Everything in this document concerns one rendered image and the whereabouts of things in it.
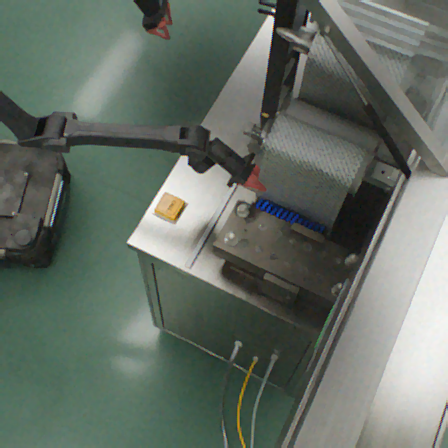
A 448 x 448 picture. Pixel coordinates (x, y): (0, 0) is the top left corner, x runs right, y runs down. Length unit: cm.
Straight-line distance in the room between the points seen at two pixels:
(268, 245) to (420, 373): 64
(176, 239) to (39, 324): 108
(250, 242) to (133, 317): 112
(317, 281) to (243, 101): 72
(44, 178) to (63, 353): 74
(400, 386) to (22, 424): 180
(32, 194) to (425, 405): 196
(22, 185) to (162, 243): 105
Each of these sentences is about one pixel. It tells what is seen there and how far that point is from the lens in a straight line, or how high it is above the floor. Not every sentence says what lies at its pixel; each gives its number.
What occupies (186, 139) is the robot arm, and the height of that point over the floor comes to 123.
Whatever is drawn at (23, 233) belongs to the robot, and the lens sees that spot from 267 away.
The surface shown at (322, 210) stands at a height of 110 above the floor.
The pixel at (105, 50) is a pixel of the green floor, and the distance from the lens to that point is 353.
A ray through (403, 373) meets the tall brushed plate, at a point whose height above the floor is 144.
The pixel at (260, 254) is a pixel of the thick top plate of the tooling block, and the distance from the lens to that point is 178.
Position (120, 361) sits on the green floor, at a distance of 276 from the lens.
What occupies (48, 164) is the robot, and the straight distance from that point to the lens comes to 289.
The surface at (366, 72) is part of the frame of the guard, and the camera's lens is 110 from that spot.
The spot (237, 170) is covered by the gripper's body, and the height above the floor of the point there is 115.
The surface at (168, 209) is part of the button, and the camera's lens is 195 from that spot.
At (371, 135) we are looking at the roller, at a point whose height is 123.
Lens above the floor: 266
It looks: 64 degrees down
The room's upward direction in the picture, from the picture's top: 3 degrees clockwise
